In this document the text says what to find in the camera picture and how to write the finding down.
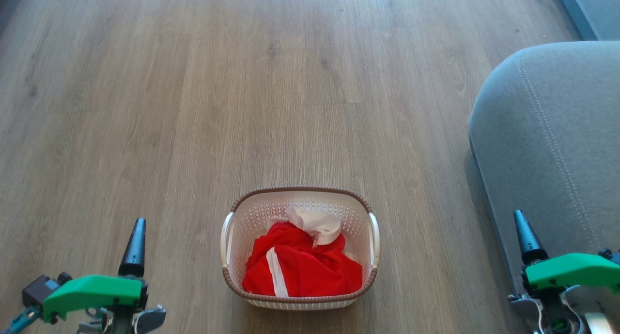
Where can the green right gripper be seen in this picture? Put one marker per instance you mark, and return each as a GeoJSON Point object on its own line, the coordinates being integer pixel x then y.
{"type": "Point", "coordinates": [574, 272]}

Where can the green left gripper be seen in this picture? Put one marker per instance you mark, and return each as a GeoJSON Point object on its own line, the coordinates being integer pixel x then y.
{"type": "Point", "coordinates": [92, 294]}

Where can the red garment narrow white band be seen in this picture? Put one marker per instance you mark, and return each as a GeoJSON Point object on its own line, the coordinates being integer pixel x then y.
{"type": "Point", "coordinates": [310, 276]}

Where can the grey fabric sofa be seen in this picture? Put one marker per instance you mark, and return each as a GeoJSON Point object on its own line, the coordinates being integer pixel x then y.
{"type": "Point", "coordinates": [547, 145]}

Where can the white brown-rimmed laundry basket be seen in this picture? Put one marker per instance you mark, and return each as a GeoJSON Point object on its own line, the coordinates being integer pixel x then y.
{"type": "Point", "coordinates": [242, 227]}

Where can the blue-grey furniture panel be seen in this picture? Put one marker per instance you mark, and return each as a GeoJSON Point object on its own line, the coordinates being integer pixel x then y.
{"type": "Point", "coordinates": [593, 7]}

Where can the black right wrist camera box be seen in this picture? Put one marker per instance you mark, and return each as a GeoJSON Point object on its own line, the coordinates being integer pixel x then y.
{"type": "Point", "coordinates": [610, 255]}

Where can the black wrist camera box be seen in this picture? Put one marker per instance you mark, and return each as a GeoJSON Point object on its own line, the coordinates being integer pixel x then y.
{"type": "Point", "coordinates": [610, 255]}
{"type": "Point", "coordinates": [41, 288]}

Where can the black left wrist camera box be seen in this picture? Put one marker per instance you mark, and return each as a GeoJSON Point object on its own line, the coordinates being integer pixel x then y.
{"type": "Point", "coordinates": [41, 288]}

